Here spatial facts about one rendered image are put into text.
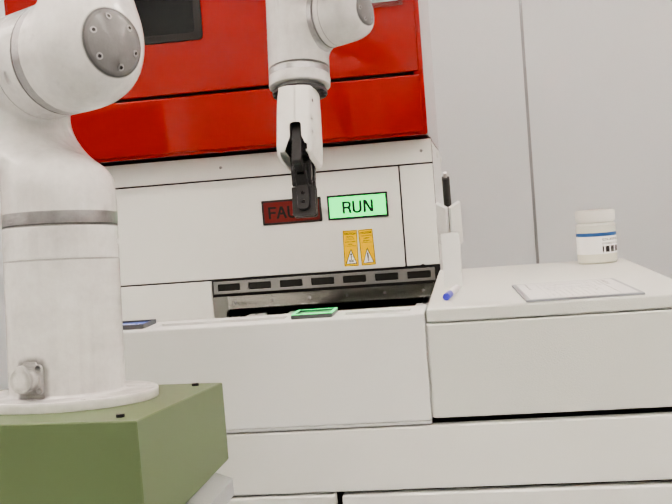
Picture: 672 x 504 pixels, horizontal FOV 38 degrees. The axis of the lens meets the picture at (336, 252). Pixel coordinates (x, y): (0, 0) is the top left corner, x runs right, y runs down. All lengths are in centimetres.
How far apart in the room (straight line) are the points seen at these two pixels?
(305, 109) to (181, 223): 72
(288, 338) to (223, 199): 69
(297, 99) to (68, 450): 58
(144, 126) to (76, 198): 91
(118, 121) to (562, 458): 109
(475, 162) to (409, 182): 149
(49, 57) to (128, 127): 94
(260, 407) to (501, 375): 32
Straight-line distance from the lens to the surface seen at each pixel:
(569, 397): 127
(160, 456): 95
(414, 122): 182
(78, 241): 102
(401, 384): 127
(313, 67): 131
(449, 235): 152
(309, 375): 128
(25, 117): 110
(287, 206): 189
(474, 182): 335
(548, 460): 129
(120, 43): 101
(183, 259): 195
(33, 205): 102
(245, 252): 192
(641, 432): 130
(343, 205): 188
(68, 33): 100
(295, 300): 189
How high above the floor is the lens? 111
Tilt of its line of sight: 3 degrees down
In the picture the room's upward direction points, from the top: 5 degrees counter-clockwise
